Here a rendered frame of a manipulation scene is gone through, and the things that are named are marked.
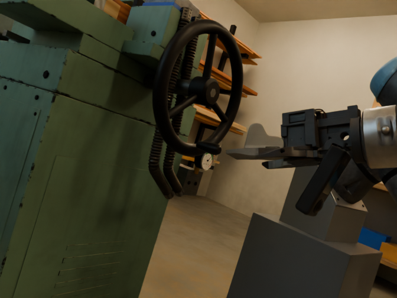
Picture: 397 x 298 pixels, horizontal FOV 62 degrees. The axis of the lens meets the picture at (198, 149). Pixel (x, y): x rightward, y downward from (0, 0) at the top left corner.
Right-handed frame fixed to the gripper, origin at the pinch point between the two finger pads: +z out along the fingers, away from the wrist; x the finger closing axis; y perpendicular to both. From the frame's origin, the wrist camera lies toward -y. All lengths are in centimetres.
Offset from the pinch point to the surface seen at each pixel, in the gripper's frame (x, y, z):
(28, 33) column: 10, 42, 66
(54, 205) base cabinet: 13.4, -8.2, 37.8
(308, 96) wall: -343, 136, 82
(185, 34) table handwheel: 10.2, 23.0, 6.8
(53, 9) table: 25.3, 26.4, 25.4
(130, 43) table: 8.9, 26.5, 22.6
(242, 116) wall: -356, 129, 180
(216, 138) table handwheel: -10.2, 8.2, 12.4
